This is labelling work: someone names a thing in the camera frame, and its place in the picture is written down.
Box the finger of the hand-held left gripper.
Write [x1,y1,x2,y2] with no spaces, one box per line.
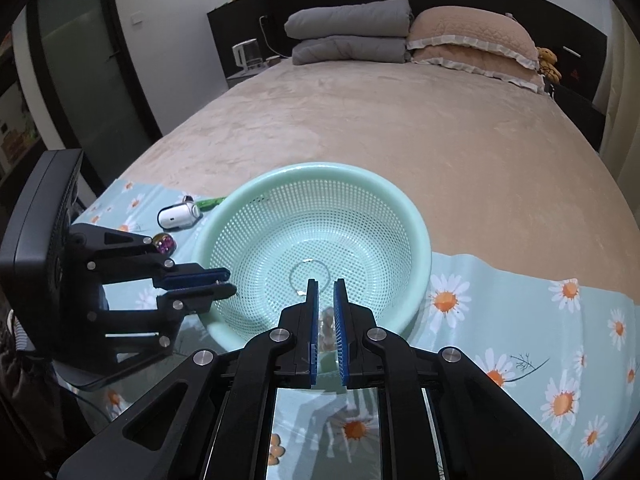
[87,283,239,352]
[69,223,232,292]

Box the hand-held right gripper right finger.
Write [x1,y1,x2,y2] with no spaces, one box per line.
[332,277,584,480]

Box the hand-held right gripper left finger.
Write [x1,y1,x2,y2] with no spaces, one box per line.
[57,279,321,480]

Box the pearl bead bracelet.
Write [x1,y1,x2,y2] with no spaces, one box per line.
[319,306,335,351]

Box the mint green plastic colander basket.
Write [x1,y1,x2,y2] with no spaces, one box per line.
[192,161,432,354]

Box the thin silver bangle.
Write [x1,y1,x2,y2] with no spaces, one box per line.
[288,258,331,297]

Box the small white device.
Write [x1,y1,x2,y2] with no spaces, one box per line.
[157,196,203,231]

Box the cluttered shelf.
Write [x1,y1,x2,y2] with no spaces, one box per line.
[0,30,42,182]

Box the daisy print cloth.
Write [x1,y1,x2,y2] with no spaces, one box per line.
[65,178,640,480]

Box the frosted glass door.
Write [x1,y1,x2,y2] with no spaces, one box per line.
[26,0,164,197]

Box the white nightstand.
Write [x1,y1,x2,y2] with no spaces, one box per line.
[224,58,281,94]

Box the beige bedspread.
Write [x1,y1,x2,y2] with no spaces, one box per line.
[114,54,622,311]

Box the white electric kettle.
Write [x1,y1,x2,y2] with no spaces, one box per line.
[232,39,264,71]

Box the black headboard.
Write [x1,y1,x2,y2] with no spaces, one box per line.
[207,0,609,111]

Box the grey folded quilt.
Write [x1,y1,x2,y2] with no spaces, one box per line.
[284,0,414,40]
[291,37,409,66]

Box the pink frilled pillow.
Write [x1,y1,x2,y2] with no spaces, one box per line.
[410,44,546,95]
[407,6,541,69]

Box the dark nightstand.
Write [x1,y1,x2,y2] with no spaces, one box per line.
[549,82,607,152]

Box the brown teddy bear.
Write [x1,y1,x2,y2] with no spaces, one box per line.
[535,46,562,84]

